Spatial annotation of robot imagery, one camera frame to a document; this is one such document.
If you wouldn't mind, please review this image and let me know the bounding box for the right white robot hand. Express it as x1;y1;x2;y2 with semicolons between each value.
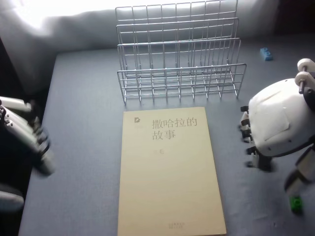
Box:
238;78;315;198

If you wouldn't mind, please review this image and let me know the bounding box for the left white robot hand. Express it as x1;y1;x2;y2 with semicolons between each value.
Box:
0;95;55;214

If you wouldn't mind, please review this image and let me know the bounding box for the beige paperback book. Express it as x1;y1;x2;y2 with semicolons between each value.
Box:
117;106;227;236

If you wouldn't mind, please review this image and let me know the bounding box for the blue toy brick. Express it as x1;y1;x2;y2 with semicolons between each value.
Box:
260;47;274;61

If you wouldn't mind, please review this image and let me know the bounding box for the green toy brick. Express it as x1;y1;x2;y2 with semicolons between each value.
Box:
289;196;303;211

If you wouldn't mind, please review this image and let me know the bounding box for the white backdrop cloth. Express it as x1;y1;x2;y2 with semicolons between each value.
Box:
0;0;276;95

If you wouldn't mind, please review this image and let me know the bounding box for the silver wire file rack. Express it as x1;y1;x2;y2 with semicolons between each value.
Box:
115;0;247;106

